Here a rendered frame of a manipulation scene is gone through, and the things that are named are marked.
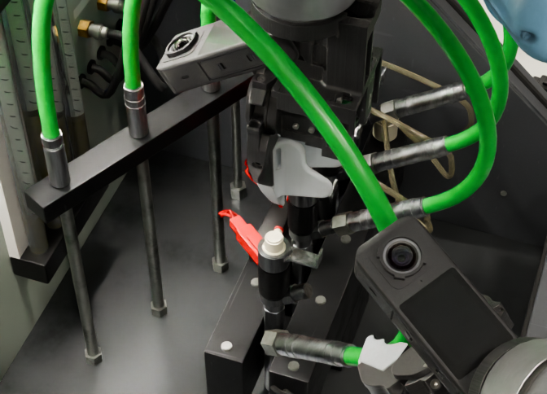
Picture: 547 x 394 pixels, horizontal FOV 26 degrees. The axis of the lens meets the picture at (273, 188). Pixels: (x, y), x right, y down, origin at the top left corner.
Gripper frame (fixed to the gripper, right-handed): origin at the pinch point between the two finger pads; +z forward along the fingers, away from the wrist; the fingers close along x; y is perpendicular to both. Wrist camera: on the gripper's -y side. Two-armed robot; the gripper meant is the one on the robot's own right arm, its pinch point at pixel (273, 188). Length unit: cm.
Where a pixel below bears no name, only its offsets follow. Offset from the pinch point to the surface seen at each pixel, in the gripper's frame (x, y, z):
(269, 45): -9.6, 3.1, -23.2
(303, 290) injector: -0.1, 2.8, 11.8
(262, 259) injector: -1.0, -0.6, 8.0
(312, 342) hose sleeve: -11.1, 7.0, 3.2
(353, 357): -13.1, 10.7, 0.8
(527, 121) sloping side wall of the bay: 31.2, 17.1, 15.3
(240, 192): 26.7, -13.3, 32.2
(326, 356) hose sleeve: -12.5, 8.5, 2.5
